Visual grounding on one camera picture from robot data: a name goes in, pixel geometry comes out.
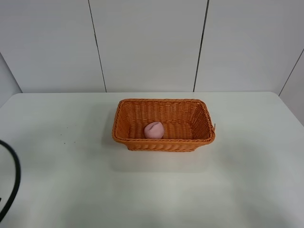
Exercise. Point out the pink peach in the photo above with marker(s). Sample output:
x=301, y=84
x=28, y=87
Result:
x=154, y=130

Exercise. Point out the orange wicker basket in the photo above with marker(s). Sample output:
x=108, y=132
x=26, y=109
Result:
x=187, y=124

